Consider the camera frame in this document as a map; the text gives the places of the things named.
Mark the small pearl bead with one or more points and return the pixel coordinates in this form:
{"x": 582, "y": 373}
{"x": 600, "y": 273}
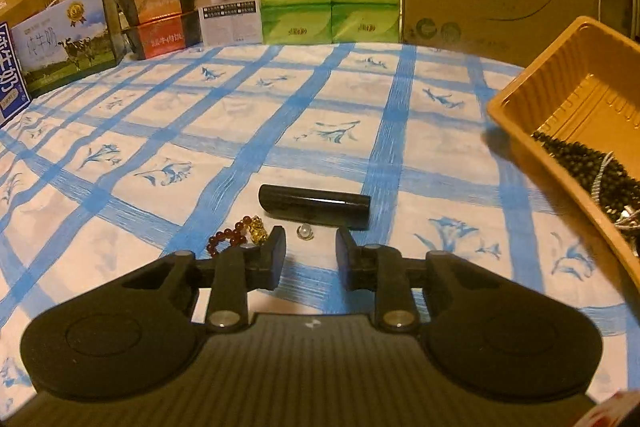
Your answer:
{"x": 305, "y": 232}

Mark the blue white carton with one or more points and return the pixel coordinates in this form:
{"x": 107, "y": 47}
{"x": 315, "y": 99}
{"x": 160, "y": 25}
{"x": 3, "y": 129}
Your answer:
{"x": 10, "y": 77}

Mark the blue checked bed sheet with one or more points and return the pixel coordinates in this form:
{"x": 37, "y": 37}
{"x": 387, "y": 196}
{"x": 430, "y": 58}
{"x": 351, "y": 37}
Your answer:
{"x": 300, "y": 107}

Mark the black cylinder case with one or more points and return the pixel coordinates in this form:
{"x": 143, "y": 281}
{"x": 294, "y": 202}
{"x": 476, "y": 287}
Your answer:
{"x": 315, "y": 206}

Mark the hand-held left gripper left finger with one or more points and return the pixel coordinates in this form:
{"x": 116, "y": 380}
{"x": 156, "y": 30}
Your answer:
{"x": 277, "y": 252}

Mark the white product box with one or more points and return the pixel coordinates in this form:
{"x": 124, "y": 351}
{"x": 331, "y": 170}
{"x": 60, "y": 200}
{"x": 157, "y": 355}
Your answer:
{"x": 230, "y": 12}

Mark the milk carton with cow print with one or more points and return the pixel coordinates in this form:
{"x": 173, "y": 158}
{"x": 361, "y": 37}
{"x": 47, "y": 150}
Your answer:
{"x": 60, "y": 47}

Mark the orange plastic tray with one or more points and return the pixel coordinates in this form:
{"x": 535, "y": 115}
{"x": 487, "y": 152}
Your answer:
{"x": 550, "y": 77}

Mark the orange noodle box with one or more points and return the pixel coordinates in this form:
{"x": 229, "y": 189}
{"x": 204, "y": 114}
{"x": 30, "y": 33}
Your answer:
{"x": 155, "y": 4}

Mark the red white packet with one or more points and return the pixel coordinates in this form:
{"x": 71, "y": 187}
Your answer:
{"x": 612, "y": 412}

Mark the red noodle box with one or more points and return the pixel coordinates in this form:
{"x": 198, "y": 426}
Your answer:
{"x": 160, "y": 38}

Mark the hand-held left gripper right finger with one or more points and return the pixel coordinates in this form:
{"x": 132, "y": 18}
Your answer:
{"x": 344, "y": 252}

